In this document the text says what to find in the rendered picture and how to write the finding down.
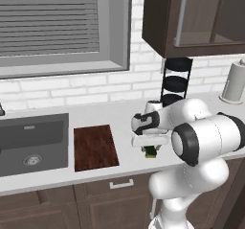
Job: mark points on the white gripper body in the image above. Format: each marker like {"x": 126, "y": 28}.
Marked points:
{"x": 150, "y": 140}

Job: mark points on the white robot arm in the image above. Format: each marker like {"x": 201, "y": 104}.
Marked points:
{"x": 204, "y": 133}

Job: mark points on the green and yellow sponge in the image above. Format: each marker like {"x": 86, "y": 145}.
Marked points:
{"x": 150, "y": 152}

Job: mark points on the dark wooden cutting board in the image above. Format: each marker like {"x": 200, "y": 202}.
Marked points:
{"x": 95, "y": 147}

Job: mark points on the brown drawer front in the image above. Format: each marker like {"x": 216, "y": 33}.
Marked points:
{"x": 111, "y": 185}
{"x": 36, "y": 196}

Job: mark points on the brown base cupboard door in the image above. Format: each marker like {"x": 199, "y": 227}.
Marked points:
{"x": 38, "y": 218}
{"x": 118, "y": 215}

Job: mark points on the white paper towel roll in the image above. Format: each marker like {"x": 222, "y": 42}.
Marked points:
{"x": 234, "y": 81}

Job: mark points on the grey sink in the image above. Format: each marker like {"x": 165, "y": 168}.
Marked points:
{"x": 33, "y": 143}

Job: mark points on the grey window with blinds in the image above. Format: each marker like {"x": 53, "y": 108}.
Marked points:
{"x": 60, "y": 25}

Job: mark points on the dark brown glass cupboard door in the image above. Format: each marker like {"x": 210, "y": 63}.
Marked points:
{"x": 234, "y": 14}

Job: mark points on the dark brown wall cupboard door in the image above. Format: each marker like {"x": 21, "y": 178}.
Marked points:
{"x": 194, "y": 15}

